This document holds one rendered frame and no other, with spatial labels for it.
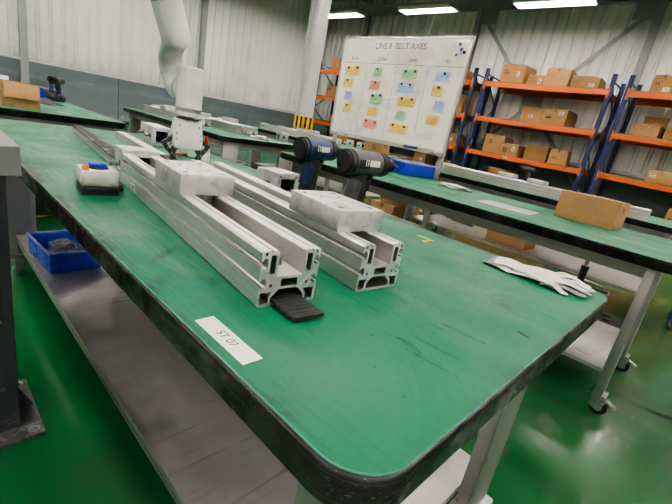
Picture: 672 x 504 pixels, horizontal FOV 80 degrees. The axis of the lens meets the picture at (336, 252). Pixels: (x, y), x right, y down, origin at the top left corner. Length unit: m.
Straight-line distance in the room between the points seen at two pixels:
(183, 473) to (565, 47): 11.64
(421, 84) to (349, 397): 3.79
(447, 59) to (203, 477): 3.64
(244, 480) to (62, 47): 11.97
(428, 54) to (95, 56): 9.88
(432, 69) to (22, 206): 3.25
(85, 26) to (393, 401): 12.45
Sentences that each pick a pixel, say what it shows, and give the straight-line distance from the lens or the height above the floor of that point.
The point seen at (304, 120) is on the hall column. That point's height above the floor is 1.02.
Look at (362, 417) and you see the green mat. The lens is 0.42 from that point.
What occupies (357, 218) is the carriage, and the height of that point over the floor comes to 0.89.
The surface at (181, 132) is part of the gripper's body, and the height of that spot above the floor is 0.93.
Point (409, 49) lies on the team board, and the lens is 4.28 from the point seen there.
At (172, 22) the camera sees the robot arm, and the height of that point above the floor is 1.24.
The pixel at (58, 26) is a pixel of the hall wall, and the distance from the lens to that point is 12.53.
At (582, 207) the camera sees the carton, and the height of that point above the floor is 0.86.
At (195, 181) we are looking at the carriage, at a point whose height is 0.89.
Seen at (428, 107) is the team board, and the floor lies 1.35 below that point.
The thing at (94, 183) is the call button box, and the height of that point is 0.81.
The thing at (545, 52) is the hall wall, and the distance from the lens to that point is 12.08.
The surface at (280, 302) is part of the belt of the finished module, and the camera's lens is 0.59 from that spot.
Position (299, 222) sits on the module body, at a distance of 0.83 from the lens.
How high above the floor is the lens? 1.04
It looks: 17 degrees down
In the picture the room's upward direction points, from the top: 11 degrees clockwise
